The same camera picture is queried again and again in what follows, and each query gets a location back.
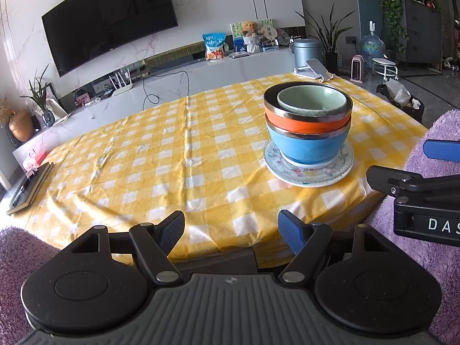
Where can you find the small pink box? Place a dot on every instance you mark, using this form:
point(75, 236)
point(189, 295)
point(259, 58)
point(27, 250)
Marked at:
point(82, 99)

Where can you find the green painted canvas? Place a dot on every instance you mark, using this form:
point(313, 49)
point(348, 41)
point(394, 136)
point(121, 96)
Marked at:
point(235, 37)

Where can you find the grey-blue pedal bin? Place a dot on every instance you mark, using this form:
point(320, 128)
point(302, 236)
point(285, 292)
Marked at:
point(305, 52)

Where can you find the white folding phone stand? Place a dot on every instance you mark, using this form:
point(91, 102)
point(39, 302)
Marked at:
point(316, 68)

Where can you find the round hand fan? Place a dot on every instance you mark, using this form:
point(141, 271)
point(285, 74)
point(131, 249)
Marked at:
point(268, 33)

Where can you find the blue snack bag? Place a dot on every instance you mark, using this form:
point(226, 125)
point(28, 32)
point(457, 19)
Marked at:
point(215, 45)

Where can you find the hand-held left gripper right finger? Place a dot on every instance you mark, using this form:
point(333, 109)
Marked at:
point(291, 231)

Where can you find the blue water jug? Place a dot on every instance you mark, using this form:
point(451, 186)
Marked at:
point(373, 48)

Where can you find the brown round vase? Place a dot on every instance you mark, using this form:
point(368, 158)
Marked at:
point(21, 127)

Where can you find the white wifi router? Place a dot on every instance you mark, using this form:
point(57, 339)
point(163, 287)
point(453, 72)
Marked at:
point(122, 90)

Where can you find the black wall socket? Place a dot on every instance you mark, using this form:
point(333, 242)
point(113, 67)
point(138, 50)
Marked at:
point(351, 39)

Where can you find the black wall television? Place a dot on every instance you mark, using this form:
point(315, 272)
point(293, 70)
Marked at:
point(107, 21)

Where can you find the roller skates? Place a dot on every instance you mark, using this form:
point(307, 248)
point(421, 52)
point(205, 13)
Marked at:
point(451, 64)

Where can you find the dried flower bunch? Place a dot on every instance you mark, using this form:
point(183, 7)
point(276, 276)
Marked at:
point(5, 109)

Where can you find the trailing pothos plant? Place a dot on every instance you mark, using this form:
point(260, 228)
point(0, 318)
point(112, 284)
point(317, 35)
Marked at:
point(391, 0)

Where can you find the pink tissue box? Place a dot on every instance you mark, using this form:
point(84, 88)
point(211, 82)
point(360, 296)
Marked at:
point(36, 160)

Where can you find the white marble tv console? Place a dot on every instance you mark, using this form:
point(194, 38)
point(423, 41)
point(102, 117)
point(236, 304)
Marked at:
point(222, 75)

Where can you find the orange steel bowl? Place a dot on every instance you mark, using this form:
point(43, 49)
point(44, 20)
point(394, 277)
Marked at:
point(287, 124)

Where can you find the white paper bag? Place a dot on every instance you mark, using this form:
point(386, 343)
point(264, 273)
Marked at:
point(59, 109)

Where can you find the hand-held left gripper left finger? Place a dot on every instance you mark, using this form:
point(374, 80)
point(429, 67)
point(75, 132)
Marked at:
point(172, 230)

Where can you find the notebook on table edge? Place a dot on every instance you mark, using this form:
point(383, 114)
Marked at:
point(28, 190)

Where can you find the green ceramic bowl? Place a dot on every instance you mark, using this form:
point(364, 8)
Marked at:
point(309, 99)

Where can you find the black waste basket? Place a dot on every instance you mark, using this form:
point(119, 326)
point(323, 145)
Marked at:
point(413, 111)

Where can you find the white round stool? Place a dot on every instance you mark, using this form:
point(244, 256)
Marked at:
point(384, 63)

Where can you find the grey drawer cabinet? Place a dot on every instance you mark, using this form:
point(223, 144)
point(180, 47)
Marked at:
point(422, 32)

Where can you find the small white sticker plate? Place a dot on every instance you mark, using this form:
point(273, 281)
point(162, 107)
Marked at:
point(312, 165)

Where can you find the teddy bear in white basket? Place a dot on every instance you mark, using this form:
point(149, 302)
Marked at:
point(250, 32)

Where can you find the blue tissue box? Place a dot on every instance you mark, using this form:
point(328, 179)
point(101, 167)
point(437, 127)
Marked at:
point(269, 47)

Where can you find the blue steel bowl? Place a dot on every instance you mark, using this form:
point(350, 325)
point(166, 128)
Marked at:
point(305, 147)

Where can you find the green plant in glass vase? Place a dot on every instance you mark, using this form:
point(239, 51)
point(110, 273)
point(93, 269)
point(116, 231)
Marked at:
point(46, 116)

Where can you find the potted snake plant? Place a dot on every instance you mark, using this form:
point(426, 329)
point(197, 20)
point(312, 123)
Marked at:
point(332, 61)

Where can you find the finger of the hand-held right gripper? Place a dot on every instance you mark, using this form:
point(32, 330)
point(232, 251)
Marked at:
point(444, 150)
point(386, 179)

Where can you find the white fruit-painted plate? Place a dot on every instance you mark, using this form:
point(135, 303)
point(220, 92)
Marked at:
point(305, 183)

